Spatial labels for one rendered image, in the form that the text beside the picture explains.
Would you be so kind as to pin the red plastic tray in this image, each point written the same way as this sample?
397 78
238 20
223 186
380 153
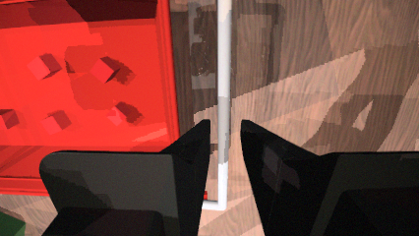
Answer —
136 34

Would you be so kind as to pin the small red block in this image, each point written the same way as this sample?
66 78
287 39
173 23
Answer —
8 119
56 122
118 113
44 66
105 69

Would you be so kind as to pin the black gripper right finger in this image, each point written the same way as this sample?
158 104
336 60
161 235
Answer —
296 190

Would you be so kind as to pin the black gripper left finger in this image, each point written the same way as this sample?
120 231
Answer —
171 182

